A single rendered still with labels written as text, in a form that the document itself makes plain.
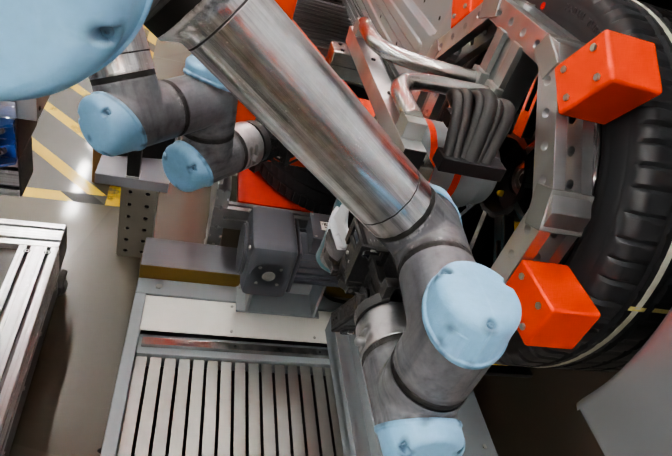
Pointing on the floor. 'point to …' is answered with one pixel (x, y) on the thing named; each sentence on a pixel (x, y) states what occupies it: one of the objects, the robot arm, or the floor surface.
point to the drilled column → (135, 220)
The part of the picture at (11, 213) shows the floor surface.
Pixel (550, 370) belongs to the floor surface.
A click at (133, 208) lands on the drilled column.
